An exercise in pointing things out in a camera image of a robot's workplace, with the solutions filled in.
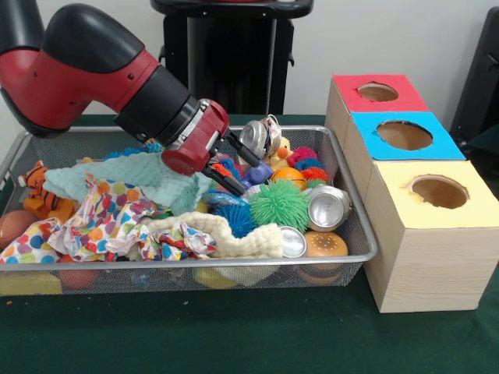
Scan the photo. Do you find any blue spiky rubber ball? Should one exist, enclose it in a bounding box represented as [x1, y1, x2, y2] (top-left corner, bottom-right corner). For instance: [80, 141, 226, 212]
[212, 203, 258, 238]

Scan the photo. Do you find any shallow wire mesh bin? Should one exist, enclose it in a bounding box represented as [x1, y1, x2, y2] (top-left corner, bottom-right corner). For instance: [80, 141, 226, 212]
[0, 125, 379, 295]

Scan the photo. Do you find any polka dot colourful cloth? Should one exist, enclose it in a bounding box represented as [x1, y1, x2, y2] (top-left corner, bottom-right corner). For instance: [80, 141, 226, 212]
[0, 178, 218, 266]

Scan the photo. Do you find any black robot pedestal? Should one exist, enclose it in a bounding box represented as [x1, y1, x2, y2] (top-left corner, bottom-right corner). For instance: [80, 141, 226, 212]
[150, 0, 314, 116]

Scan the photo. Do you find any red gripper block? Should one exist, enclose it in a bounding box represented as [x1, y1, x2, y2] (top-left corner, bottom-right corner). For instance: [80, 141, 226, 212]
[161, 98, 263, 197]

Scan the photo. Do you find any small orange basketball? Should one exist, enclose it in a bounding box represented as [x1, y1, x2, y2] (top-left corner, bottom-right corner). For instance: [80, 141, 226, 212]
[271, 168, 306, 190]

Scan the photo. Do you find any smooth silver can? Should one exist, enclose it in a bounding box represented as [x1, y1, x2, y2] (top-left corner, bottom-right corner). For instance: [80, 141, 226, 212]
[306, 185, 352, 232]

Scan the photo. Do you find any black upright panel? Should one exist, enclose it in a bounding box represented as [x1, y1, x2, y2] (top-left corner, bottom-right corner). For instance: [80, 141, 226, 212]
[451, 6, 499, 157]

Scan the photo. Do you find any mint green fuzzy cloth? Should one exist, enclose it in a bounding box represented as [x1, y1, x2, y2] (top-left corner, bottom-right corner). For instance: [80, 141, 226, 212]
[43, 150, 215, 215]

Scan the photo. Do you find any cream knitted cloth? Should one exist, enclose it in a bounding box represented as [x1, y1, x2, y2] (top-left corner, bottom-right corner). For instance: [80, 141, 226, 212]
[140, 212, 284, 259]

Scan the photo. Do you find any toy burger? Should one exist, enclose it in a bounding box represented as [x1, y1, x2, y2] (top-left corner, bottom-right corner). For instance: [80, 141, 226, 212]
[303, 230, 349, 262]

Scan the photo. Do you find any brown toy football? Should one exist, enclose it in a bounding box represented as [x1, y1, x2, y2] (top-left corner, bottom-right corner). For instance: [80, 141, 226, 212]
[0, 209, 40, 250]

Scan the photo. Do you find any green spiky rubber ball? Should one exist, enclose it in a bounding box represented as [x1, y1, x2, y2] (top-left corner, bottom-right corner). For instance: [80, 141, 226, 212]
[249, 179, 311, 233]

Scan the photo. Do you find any dark green side table cloth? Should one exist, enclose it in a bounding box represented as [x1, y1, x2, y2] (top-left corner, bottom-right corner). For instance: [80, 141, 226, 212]
[466, 123, 499, 157]

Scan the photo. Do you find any crushed silver can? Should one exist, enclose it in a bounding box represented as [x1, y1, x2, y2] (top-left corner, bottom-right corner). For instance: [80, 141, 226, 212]
[240, 115, 283, 161]

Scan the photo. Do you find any wooden box with three holes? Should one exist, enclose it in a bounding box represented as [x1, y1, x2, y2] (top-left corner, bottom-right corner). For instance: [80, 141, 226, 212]
[324, 74, 499, 314]

